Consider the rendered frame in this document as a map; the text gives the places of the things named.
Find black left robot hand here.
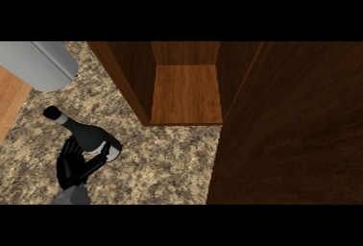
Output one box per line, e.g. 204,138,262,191
54,135,113,191

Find dark green wine bottle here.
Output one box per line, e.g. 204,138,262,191
42,105,123,163

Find brown wooden cabinet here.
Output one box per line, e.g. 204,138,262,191
86,41,263,127

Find brown wooden cabinet door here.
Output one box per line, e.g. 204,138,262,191
204,41,363,206

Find grey rounded appliance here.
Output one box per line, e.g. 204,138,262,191
0,41,81,93

